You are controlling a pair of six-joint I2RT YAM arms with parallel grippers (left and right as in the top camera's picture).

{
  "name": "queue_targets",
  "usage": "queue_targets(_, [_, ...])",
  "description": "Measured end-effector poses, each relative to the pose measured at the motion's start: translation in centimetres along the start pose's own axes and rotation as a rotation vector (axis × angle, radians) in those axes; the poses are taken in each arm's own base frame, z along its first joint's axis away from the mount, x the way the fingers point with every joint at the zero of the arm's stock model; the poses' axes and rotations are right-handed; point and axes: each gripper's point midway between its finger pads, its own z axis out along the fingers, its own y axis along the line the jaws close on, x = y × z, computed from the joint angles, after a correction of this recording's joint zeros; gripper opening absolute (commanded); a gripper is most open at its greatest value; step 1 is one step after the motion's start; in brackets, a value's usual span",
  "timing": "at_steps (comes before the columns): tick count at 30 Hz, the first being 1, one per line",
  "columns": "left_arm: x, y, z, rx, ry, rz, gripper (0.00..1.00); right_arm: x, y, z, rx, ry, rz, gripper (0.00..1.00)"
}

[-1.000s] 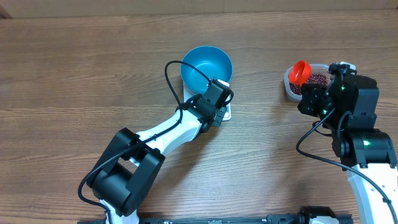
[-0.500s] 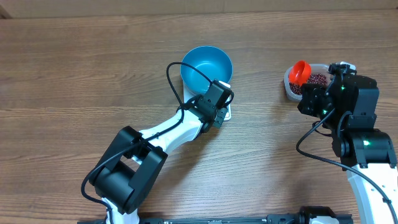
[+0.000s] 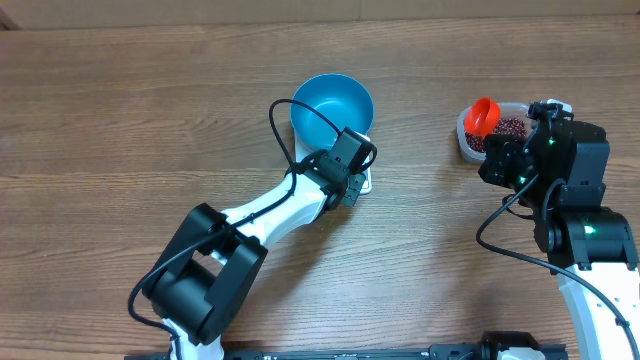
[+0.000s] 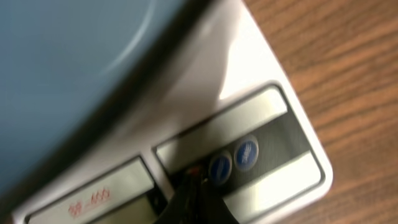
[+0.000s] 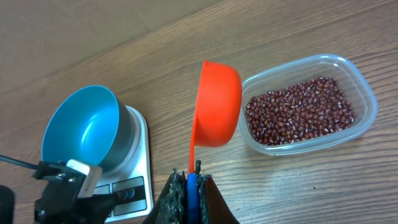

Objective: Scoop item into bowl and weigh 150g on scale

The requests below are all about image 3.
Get red measuring scoop blue handle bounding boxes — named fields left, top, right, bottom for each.
left=464, top=97, right=501, bottom=138

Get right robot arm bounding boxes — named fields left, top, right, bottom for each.
left=479, top=119, right=639, bottom=359

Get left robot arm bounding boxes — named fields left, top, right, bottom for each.
left=132, top=128, right=377, bottom=359

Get white digital kitchen scale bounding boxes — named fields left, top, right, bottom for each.
left=294, top=131, right=373, bottom=195

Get blue metal bowl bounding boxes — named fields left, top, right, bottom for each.
left=290, top=73, right=375, bottom=150

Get red azuki beans in container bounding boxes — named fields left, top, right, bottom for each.
left=465, top=118, right=527, bottom=153

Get clear plastic container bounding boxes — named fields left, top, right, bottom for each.
left=456, top=102, right=533, bottom=164

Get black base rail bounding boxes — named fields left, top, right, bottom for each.
left=148, top=331, right=569, bottom=360

